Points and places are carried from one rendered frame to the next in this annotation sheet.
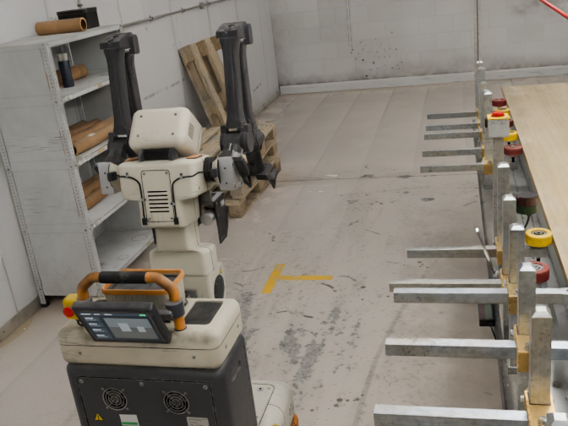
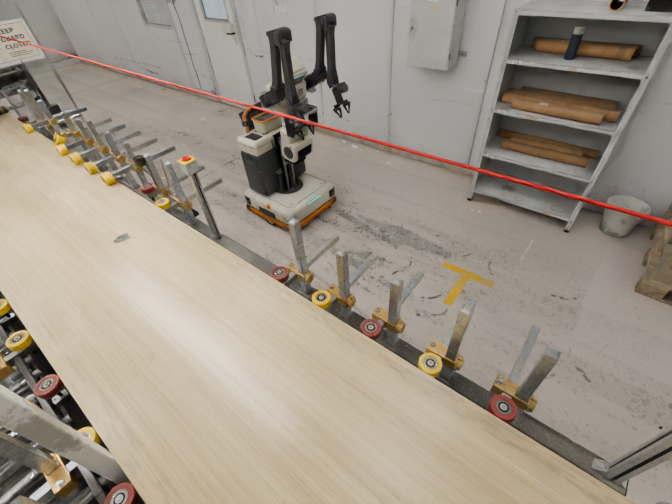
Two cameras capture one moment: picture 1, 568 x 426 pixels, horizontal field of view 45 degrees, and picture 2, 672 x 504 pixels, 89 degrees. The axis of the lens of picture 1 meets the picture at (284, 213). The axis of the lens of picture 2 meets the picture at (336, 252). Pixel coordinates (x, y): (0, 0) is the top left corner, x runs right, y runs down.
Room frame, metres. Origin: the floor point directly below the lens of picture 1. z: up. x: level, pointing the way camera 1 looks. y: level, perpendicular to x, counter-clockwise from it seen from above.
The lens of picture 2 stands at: (3.64, -1.91, 2.02)
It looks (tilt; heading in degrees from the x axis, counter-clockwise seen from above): 43 degrees down; 116
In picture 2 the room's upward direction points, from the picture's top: 5 degrees counter-clockwise
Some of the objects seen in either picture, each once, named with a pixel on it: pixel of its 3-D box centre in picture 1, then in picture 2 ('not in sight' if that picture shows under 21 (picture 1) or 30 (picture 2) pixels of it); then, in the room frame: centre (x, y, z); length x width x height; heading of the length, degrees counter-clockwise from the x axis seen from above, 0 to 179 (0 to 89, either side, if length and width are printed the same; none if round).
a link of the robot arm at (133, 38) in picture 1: (131, 95); (330, 52); (2.54, 0.51, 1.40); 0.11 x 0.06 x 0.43; 74
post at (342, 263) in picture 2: (486, 138); (344, 290); (3.24, -1.04, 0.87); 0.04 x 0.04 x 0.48; 75
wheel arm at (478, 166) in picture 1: (467, 167); (310, 260); (2.98, -0.87, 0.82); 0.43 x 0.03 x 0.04; 75
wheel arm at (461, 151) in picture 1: (466, 151); (350, 282); (3.22, -0.94, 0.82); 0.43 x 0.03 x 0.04; 75
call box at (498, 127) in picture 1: (498, 126); (189, 166); (2.28, -0.77, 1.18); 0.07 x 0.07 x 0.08; 75
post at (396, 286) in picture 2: (483, 126); (393, 319); (3.48, -1.10, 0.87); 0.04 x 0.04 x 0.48; 75
